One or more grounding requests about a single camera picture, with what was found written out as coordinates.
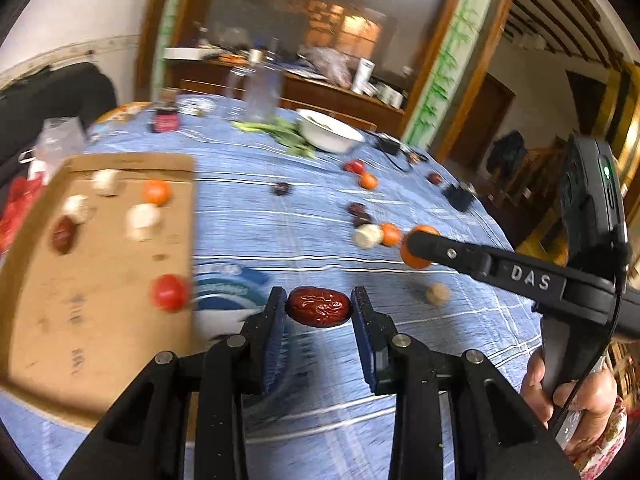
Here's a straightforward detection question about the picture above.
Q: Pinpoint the black power adapter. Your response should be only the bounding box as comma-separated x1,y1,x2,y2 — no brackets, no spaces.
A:
375,132,403,156

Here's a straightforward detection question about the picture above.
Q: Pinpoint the wooden cabinet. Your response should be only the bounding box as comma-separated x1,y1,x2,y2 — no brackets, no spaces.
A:
177,56,407,137

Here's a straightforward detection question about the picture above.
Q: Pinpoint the black clip stand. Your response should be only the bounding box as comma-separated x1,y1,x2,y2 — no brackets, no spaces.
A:
442,183,475,212

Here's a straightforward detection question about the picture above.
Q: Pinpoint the black bag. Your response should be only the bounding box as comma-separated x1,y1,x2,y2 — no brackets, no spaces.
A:
487,129,529,181

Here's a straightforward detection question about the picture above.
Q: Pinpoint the clear plastic pitcher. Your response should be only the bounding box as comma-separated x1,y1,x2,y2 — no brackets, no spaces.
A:
227,64,284,124

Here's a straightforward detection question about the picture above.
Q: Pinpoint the green bok choy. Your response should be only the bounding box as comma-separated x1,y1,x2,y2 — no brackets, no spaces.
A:
270,119,319,159

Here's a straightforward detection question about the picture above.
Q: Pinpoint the large red date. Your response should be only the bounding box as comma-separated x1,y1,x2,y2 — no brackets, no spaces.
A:
285,285,351,330

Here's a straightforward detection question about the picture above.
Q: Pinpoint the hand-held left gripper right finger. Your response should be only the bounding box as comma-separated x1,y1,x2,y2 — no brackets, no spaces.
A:
350,287,581,480

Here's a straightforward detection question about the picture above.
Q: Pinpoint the person's right hand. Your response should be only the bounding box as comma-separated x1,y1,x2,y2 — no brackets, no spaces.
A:
519,349,622,454

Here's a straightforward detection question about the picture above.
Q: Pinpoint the crumpled clear plastic bag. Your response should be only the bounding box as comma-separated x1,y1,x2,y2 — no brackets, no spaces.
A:
31,116,89,174

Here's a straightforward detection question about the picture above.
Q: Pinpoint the oblong red date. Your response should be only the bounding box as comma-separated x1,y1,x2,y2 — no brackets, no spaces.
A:
50,214,79,256

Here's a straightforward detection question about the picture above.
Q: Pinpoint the white bowl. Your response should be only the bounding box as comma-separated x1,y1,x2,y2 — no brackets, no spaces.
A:
296,108,366,154

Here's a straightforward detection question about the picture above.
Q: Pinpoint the red plastic bag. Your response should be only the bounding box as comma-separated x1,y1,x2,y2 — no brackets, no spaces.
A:
0,176,47,247

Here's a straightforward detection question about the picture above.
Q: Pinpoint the small red black box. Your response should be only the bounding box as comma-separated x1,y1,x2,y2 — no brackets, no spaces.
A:
152,105,180,134

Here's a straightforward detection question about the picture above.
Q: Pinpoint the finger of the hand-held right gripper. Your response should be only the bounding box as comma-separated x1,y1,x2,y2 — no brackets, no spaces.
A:
400,232,569,309

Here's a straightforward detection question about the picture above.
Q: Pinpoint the bright red tomato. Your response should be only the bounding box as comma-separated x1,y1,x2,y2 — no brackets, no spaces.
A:
151,273,190,314

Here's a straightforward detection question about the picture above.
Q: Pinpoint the wooden door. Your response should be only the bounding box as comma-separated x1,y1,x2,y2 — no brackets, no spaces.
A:
446,72,516,172

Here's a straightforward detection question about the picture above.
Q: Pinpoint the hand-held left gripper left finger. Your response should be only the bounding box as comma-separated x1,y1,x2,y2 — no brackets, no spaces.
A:
57,287,289,480

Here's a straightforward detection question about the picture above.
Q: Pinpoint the black sofa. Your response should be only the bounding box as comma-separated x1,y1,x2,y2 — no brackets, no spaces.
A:
0,62,119,182

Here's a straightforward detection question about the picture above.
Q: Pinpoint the green scallion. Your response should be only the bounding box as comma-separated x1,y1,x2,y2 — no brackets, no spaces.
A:
231,120,278,135

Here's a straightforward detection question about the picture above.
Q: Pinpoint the brown cardboard box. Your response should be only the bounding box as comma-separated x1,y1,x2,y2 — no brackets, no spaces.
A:
0,152,197,429

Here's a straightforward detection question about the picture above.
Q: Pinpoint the white carton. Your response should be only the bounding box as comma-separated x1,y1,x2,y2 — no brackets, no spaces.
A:
351,58,375,95

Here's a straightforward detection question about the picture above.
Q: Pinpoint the person's right forearm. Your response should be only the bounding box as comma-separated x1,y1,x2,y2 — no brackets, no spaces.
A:
569,394,631,477

